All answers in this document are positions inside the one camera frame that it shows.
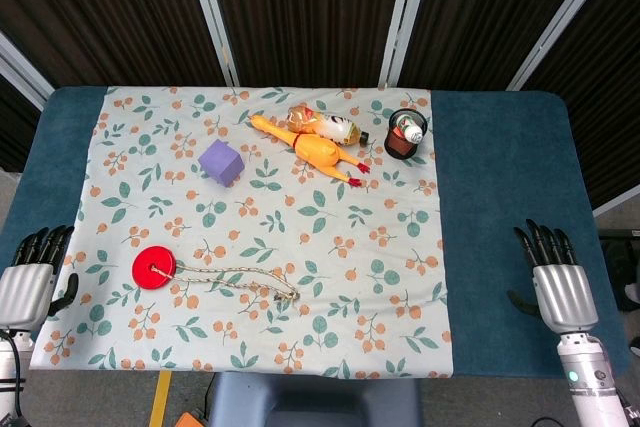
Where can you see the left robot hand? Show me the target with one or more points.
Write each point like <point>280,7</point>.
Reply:
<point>27,292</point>

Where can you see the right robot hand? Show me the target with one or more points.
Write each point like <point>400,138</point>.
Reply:
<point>562,292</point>

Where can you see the red disc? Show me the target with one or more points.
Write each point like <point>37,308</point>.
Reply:
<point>154,268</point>

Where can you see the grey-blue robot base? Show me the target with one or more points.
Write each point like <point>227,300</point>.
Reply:
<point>312,399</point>

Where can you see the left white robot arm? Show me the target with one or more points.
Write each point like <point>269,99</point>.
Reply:
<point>9,372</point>

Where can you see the blue table cover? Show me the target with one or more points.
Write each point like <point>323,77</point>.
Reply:
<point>500,207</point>

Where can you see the yellow floor tape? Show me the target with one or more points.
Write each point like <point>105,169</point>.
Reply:
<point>160,398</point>

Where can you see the orange object on floor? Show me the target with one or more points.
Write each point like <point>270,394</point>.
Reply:
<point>189,419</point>

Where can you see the dark red pen cup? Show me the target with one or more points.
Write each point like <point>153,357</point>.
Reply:
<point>402,139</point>

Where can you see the small white-capped bottle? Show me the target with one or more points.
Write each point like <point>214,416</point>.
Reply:
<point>411,129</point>

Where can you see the purple foam cube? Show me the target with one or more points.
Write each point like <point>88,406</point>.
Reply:
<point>221,162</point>

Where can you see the floral patterned cloth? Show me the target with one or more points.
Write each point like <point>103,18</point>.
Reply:
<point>260,242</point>

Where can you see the yellow rubber chicken toy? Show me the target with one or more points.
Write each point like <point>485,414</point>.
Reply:
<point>312,147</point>

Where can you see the tea drink bottle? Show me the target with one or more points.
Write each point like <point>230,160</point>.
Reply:
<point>325,124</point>

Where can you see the folding screen partition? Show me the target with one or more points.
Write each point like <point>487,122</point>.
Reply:
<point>320,12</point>

